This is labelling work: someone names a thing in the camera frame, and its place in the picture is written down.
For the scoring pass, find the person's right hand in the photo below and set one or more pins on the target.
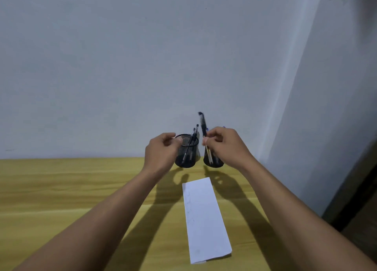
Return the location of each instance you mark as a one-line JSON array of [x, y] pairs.
[[229, 147]]

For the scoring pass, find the black mesh pen cup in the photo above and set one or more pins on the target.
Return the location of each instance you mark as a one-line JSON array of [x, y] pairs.
[[188, 161], [216, 163]]

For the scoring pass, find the white paper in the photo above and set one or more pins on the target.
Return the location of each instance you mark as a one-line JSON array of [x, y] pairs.
[[206, 226]]

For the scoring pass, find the black pen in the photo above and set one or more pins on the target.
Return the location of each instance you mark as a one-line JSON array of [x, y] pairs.
[[196, 129], [203, 123], [193, 133]]

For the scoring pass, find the person's left hand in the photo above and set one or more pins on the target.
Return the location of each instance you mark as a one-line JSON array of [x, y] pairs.
[[160, 156]]

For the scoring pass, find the person's right forearm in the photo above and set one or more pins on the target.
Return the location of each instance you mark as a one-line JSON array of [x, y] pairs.
[[300, 220]]

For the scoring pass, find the person's left forearm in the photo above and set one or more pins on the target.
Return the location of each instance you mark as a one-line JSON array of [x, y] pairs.
[[88, 226]]

